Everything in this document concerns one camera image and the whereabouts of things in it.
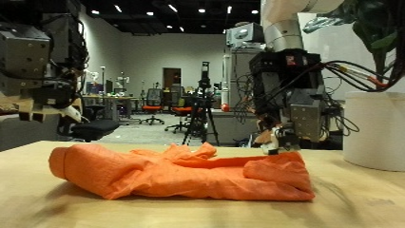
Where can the orange button shirt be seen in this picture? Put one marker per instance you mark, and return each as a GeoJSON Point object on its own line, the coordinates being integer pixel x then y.
{"type": "Point", "coordinates": [182, 175]}

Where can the white round planter pot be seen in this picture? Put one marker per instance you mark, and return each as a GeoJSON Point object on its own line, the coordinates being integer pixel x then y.
{"type": "Point", "coordinates": [373, 133]}

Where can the grey sofa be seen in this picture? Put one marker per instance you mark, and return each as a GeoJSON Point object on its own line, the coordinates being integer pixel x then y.
{"type": "Point", "coordinates": [20, 133]}

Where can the grey filing cabinet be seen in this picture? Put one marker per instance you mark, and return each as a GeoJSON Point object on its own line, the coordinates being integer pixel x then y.
{"type": "Point", "coordinates": [240, 82]}

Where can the grey low counter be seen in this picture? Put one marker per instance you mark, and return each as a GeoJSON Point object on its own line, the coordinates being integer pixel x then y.
{"type": "Point", "coordinates": [233, 126]}

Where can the grey boxy appliance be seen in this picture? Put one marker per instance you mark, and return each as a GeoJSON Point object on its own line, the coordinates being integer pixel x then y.
{"type": "Point", "coordinates": [244, 33]}

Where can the brown door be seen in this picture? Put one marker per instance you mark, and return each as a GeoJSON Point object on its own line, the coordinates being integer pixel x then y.
{"type": "Point", "coordinates": [171, 77]}

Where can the orange seat office chair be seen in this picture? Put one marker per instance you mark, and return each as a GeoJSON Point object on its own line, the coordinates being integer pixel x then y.
{"type": "Point", "coordinates": [182, 110]}
{"type": "Point", "coordinates": [152, 108]}

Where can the green leafy plant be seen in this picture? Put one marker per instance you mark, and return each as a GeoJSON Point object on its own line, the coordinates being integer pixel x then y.
{"type": "Point", "coordinates": [375, 34]}

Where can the black camera tripod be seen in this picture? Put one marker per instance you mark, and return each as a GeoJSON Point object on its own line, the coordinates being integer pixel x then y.
{"type": "Point", "coordinates": [204, 104]}

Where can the red round object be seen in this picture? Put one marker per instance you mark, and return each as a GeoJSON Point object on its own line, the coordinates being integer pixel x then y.
{"type": "Point", "coordinates": [225, 107]}

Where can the black office chair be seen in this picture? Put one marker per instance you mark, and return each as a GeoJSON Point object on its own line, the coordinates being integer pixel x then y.
{"type": "Point", "coordinates": [95, 128]}

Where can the background office desk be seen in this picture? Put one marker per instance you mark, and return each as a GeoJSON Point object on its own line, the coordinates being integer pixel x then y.
{"type": "Point", "coordinates": [112, 100]}

